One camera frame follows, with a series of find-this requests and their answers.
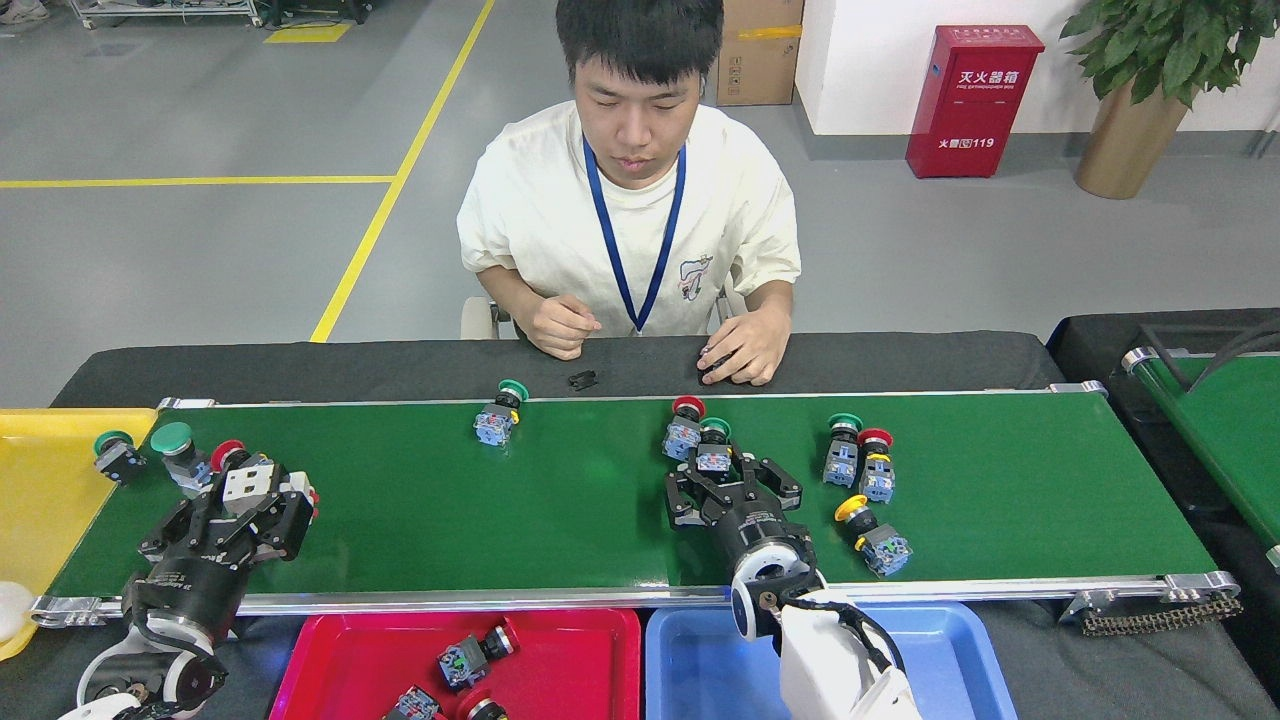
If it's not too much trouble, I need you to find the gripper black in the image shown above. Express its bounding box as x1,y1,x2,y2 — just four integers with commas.
125,486,317,641
665,455,814,571

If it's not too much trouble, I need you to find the black machine base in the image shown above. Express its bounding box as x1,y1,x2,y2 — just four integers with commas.
262,0,376,26

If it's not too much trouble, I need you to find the white circuit breaker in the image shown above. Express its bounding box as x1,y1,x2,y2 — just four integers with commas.
220,458,321,521

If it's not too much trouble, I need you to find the blue plastic tray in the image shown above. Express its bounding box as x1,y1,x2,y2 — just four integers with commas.
645,600,1019,720

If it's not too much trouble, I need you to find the black drive chain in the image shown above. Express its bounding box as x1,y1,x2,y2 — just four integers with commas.
1080,592,1244,638

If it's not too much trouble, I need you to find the red mushroom button switch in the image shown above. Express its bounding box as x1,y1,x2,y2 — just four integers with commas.
385,685,446,720

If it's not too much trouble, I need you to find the black cable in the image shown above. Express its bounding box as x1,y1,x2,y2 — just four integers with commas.
1188,320,1280,393

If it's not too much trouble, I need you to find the green plant in gold pot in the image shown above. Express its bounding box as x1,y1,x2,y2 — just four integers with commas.
1060,0,1280,200

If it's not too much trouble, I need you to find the yellow plastic bin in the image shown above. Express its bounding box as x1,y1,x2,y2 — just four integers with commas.
0,407,159,661

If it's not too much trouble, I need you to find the blue lanyard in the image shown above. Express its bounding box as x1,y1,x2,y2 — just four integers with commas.
583,137,689,334

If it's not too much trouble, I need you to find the metal wheeled cart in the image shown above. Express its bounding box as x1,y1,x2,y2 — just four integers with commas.
68,0,263,29

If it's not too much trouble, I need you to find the red fire extinguisher cabinet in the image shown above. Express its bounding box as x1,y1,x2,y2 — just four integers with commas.
906,25,1046,180

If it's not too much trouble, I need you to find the person's left hand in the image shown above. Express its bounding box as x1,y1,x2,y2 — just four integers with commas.
697,305,793,387

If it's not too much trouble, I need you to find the green conveyor belt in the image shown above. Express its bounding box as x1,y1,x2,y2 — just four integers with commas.
30,380,1241,629
1120,347,1280,573

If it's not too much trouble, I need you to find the person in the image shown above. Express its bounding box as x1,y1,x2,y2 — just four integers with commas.
457,0,803,388

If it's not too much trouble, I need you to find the person's right hand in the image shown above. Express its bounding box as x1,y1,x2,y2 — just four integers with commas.
522,293,603,361

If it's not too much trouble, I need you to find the cardboard box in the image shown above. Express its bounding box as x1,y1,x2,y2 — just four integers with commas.
715,0,806,107

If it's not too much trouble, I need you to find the red plastic tray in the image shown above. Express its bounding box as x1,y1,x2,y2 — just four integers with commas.
268,608,642,720

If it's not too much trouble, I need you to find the yellow push button switch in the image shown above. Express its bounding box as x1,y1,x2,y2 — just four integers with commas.
835,494,913,579

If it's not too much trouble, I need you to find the black silver push button switch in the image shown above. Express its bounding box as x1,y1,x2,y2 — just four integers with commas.
437,625,517,693

